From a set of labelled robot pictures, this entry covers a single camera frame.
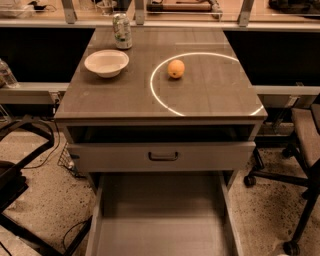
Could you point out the black chair left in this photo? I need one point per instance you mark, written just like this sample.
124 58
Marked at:
13 184

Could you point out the green white soda can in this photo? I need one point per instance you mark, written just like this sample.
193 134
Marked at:
122 31

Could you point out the drawer with black handle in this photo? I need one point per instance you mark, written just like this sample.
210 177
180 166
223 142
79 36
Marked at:
160 157
163 214

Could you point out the wire mesh basket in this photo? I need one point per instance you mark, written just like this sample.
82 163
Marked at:
66 161

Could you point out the grey drawer cabinet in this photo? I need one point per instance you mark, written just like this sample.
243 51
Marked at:
213 101

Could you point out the orange fruit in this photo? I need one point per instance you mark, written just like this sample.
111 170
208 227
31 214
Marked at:
176 69

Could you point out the clear plastic bottle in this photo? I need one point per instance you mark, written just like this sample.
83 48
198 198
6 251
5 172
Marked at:
7 79

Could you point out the white bowl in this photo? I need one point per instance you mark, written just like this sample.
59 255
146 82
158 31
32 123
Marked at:
107 63

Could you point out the black office chair right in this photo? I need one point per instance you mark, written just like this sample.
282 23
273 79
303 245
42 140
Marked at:
306 151

